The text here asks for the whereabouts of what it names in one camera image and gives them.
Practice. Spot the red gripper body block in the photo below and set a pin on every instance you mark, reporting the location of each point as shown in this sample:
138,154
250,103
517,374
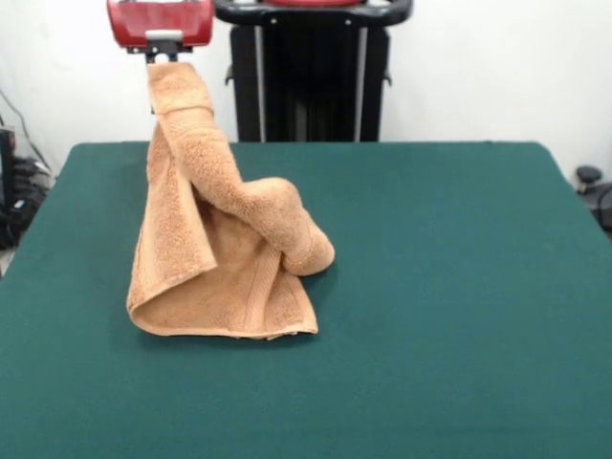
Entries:
162,19

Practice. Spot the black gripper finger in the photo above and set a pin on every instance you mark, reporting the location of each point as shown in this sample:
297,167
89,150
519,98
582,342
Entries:
174,56
152,58

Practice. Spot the tan terry towel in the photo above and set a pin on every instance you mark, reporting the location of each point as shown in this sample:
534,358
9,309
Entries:
225,268

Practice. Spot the dark green table cloth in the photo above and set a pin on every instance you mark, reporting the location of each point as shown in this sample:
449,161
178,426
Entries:
430,334

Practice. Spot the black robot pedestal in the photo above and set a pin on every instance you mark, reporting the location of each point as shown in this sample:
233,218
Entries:
311,86

